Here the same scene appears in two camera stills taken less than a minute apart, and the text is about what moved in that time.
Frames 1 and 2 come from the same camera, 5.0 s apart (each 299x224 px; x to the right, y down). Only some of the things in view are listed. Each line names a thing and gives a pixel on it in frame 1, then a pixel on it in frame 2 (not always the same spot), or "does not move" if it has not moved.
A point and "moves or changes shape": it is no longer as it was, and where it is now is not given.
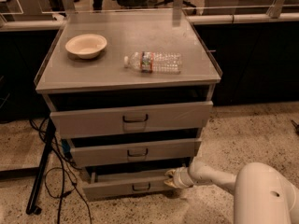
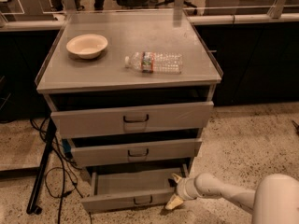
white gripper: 180,177 -> 186,189
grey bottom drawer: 124,187 moves or changes shape
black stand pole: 35,187 does not move
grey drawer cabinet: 127,91 does not move
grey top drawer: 131,119 does not move
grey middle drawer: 107,151 does not move
